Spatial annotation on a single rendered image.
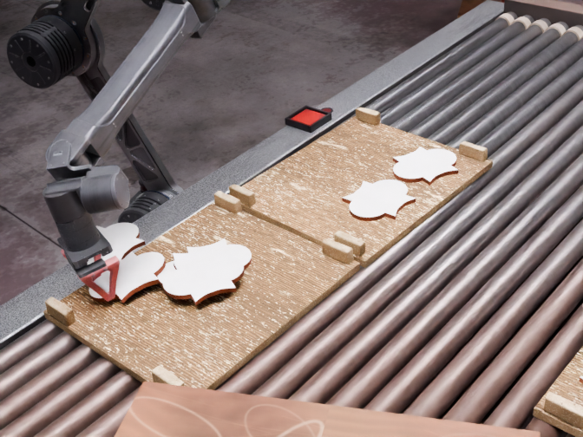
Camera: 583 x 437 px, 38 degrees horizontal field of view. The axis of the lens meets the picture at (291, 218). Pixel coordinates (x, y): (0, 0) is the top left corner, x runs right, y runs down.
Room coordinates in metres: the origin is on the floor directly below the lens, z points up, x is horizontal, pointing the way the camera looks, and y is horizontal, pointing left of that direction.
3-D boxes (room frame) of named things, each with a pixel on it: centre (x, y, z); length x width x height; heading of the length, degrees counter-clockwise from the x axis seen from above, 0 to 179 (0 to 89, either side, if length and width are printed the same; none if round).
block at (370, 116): (1.65, -0.19, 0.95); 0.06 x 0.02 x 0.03; 44
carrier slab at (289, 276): (1.13, 0.16, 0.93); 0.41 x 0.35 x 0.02; 136
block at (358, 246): (1.19, -0.10, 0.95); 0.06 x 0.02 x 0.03; 44
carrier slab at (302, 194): (1.42, -0.14, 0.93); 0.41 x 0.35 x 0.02; 134
